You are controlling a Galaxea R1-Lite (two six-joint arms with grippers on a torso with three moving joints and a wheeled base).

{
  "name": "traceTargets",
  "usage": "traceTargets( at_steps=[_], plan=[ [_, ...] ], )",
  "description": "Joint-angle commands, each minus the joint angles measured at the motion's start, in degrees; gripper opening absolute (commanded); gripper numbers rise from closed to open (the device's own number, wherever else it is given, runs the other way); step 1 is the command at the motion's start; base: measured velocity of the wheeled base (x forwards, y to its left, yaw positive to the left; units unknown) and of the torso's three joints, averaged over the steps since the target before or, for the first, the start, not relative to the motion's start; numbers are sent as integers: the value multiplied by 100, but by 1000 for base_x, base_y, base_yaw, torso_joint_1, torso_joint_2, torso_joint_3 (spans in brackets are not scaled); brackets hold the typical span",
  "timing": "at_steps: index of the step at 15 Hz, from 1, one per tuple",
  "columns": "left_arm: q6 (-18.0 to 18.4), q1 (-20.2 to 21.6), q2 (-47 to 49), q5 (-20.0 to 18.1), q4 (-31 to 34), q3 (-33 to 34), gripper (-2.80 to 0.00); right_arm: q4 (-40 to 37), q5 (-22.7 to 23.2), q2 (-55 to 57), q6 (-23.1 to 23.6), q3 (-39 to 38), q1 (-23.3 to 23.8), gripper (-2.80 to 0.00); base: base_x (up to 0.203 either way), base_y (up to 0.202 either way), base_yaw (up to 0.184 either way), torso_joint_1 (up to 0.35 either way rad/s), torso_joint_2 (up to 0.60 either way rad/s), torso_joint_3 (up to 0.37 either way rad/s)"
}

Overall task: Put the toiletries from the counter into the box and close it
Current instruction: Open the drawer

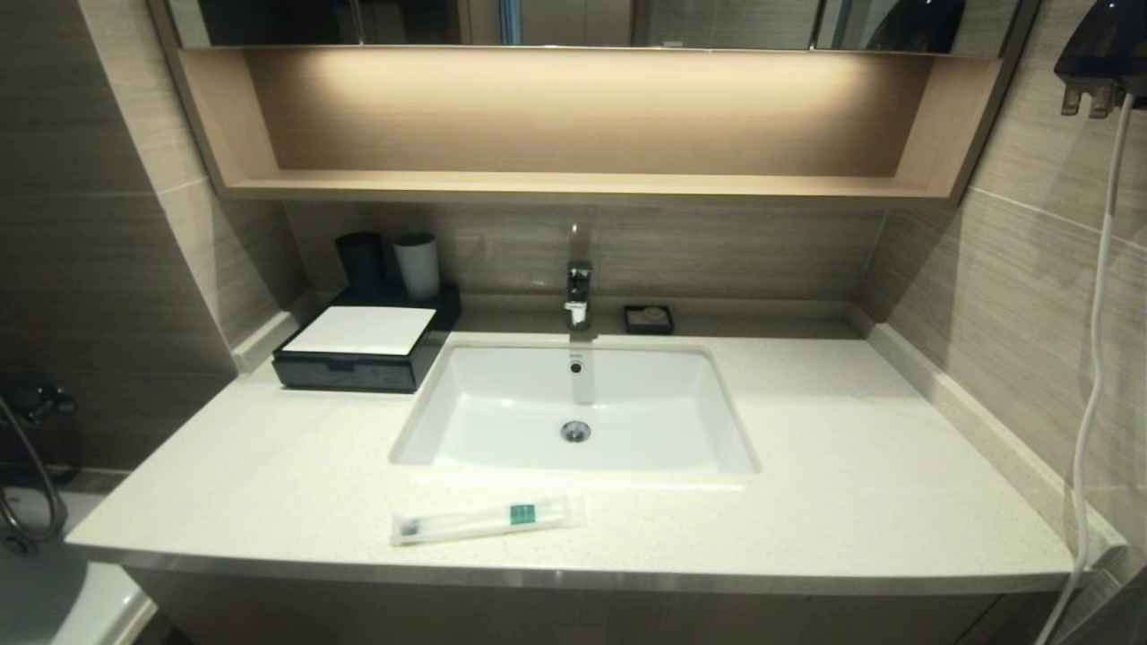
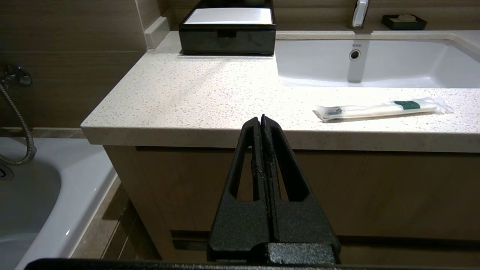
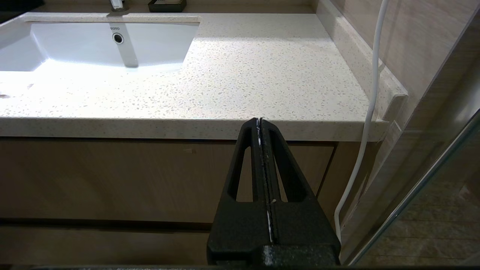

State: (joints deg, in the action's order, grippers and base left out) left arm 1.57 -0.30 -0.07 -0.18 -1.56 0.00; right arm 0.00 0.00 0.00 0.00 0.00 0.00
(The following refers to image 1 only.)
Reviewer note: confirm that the chrome bath tap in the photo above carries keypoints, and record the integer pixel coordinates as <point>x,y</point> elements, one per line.
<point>40,401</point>

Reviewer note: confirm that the white sink basin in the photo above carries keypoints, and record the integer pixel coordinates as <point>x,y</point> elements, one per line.
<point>502,421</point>

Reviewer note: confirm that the white bathtub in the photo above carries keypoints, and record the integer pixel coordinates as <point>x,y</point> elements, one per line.
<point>63,600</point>

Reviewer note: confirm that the grey white cup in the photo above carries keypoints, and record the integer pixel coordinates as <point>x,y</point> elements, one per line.
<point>417,267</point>

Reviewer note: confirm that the black soap dish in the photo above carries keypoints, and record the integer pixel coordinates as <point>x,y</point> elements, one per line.
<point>630,329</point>

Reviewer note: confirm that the mirror cabinet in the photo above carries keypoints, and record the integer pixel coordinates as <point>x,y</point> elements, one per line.
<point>717,22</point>

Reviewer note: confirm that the black wall hair dryer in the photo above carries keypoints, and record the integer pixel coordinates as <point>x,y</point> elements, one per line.
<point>1107,45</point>

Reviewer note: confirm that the round soap bar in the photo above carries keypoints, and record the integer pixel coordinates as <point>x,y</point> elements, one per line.
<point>650,315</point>

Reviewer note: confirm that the chrome sink drain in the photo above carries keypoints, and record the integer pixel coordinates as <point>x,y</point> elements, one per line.
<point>575,432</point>

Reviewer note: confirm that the black box white lid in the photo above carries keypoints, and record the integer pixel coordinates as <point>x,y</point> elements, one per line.
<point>358,330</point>

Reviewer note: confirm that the chrome faucet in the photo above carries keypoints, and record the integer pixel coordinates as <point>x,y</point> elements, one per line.
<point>579,282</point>

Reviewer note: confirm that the wooden wall shelf niche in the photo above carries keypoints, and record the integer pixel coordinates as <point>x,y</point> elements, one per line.
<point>573,185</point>

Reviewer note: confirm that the black cup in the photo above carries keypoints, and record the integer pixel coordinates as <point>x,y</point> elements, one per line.
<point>361,262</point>

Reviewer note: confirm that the black box drawer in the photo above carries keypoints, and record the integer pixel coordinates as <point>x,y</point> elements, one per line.
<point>376,374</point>

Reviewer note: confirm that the packaged toothbrush green label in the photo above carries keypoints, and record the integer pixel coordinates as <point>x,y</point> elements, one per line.
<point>484,520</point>

